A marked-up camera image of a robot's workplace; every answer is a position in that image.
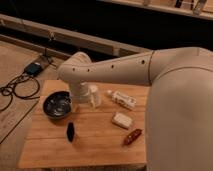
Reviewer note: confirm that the dark metal bowl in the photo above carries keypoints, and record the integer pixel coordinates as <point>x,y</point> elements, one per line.
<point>57,105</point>

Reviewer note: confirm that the black eraser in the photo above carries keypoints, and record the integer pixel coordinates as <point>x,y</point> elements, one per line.
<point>70,131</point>

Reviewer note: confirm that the white rectangular box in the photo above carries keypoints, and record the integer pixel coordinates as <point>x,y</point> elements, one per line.
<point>122,120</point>

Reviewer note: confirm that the white ceramic cup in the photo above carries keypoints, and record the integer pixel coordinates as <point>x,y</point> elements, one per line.
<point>95,98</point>

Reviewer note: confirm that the red snack packet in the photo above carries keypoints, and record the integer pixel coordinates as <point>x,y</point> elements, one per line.
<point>130,138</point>

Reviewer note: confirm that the black power adapter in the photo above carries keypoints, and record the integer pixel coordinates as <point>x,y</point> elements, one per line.
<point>33,69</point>

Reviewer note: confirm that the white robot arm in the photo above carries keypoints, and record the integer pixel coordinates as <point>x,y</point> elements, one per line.
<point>179,107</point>

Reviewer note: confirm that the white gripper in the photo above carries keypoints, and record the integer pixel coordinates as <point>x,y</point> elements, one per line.
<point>79,92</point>

